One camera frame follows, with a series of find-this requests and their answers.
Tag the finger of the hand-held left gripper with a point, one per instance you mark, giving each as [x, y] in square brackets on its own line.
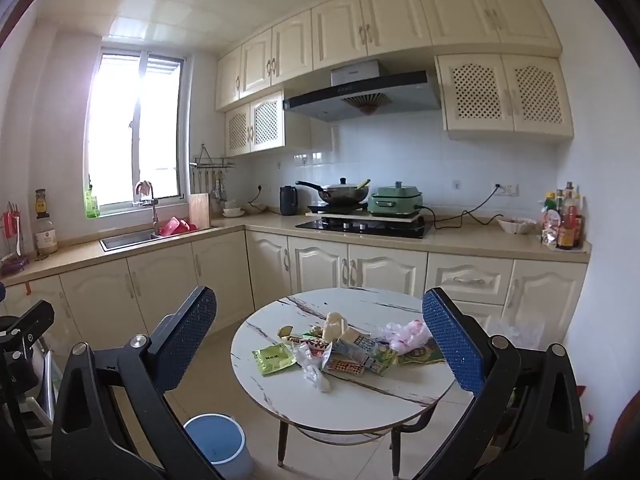
[30, 317]

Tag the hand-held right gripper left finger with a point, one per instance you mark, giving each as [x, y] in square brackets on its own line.
[184, 340]

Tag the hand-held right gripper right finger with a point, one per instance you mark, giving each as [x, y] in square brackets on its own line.
[452, 340]

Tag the green and gold packet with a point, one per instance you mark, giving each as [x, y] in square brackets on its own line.
[420, 357]

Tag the blue plastic bin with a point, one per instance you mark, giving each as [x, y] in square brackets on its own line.
[215, 442]

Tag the white rice cracker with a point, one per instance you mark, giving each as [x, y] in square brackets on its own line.
[332, 327]

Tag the pink plastic bag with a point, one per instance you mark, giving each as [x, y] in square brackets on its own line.
[407, 335]

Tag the white rice bag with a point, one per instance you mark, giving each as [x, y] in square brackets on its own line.
[520, 332]

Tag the green snack packet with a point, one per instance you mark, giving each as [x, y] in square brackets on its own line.
[384, 360]

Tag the light green packet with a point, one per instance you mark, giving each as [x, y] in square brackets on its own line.
[271, 360]

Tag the blue and white packet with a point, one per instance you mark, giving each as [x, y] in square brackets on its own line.
[355, 347]

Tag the dark yellow peel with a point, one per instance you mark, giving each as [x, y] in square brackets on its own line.
[285, 331]

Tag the red checked packet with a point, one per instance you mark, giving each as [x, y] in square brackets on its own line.
[345, 366]

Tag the red plastic basin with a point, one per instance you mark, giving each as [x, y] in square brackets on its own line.
[175, 226]

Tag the steel sink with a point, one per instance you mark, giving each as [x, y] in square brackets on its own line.
[127, 240]

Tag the yellow label bottle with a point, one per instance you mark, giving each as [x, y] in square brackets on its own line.
[40, 202]

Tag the round marble table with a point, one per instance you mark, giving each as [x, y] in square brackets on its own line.
[350, 405]

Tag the red and white wrapper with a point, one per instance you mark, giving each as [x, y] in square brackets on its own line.
[307, 344]

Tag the green dish soap bottle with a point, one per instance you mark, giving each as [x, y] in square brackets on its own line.
[92, 205]

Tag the wooden cutting board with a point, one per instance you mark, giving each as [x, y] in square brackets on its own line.
[199, 210]

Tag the white scalloped bowl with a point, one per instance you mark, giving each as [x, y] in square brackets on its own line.
[517, 226]

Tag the clear plastic wrap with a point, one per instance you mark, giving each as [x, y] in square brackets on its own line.
[312, 372]

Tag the steel faucet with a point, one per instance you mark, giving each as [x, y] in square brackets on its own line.
[155, 210]

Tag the cream kitchen base cabinets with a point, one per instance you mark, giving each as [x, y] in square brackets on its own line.
[300, 270]

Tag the stack of white bowls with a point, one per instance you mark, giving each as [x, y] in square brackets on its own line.
[232, 209]

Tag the black gas stove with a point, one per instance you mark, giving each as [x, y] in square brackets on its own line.
[360, 230]

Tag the green electric cooker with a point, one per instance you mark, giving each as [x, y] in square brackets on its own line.
[395, 202]

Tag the pink faucet cloth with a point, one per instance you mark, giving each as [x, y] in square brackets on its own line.
[144, 187]

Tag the group of condiment bottles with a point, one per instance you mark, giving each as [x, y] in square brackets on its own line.
[562, 225]

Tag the black electric kettle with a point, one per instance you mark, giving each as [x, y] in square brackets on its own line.
[288, 201]

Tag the black induction cooker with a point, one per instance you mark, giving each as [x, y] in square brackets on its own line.
[335, 208]

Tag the hanging utensil rack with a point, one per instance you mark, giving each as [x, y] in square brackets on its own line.
[212, 165]

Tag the wok with lid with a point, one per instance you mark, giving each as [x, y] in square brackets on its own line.
[342, 193]

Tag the kitchen window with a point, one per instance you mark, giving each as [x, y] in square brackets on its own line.
[135, 130]

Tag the cream lattice door cabinet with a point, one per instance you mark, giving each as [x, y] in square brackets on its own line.
[505, 95]
[255, 125]

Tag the black range hood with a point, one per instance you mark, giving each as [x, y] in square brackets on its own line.
[360, 87]

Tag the white double wall socket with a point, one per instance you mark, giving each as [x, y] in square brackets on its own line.
[506, 190]

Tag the cream upper wall cabinets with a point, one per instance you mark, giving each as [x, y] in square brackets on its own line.
[390, 20]

